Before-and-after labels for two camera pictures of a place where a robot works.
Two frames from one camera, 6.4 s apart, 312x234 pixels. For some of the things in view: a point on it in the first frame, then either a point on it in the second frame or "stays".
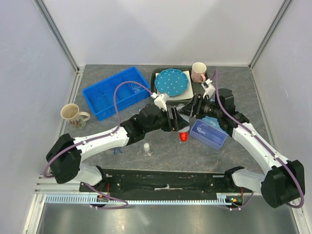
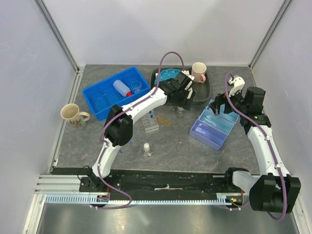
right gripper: x=187 y=109 -> x=219 y=99
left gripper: x=178 y=122 -> x=187 y=103
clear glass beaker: x=136 y=87 stays
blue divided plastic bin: x=100 y=96 stays
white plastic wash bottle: x=183 y=132 -> x=122 y=88
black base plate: x=163 y=182 stays
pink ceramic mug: x=198 y=72 stays
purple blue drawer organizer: x=207 y=131 stays
